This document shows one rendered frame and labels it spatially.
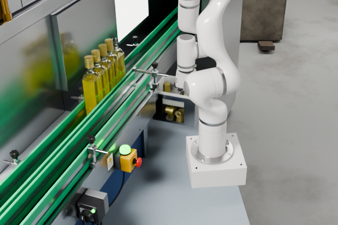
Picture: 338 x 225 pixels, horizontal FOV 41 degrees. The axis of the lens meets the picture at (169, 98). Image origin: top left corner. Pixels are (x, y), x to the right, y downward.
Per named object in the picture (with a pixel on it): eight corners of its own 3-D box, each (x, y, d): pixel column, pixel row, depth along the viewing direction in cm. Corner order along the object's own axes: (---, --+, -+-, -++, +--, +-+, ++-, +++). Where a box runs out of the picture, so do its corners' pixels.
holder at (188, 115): (155, 100, 244) (154, 75, 236) (204, 109, 236) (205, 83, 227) (142, 117, 230) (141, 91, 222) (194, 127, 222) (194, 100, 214)
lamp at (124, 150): (122, 147, 184) (121, 141, 183) (133, 150, 183) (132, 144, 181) (117, 154, 181) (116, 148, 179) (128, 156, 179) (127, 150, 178)
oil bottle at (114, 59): (110, 92, 211) (106, 50, 200) (121, 94, 209) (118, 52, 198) (105, 98, 207) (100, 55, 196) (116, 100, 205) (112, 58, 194)
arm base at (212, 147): (224, 133, 214) (226, 101, 203) (239, 160, 199) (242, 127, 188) (185, 140, 211) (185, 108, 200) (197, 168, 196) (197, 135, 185)
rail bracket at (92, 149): (93, 162, 169) (90, 132, 162) (111, 166, 167) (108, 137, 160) (88, 169, 166) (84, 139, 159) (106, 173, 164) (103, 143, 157)
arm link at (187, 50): (194, 57, 217) (175, 59, 215) (194, 31, 210) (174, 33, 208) (198, 65, 210) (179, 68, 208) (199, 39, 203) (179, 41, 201)
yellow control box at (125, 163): (122, 159, 190) (121, 145, 186) (139, 163, 187) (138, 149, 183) (114, 170, 184) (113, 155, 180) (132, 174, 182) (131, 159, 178)
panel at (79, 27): (145, 16, 265) (142, -43, 248) (149, 16, 264) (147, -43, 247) (62, 90, 194) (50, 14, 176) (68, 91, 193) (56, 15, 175)
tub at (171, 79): (164, 88, 238) (163, 74, 234) (205, 96, 231) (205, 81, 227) (151, 105, 224) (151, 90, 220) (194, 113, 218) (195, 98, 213)
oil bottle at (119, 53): (116, 86, 216) (112, 45, 205) (127, 88, 214) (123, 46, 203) (110, 92, 211) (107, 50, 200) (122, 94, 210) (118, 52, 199)
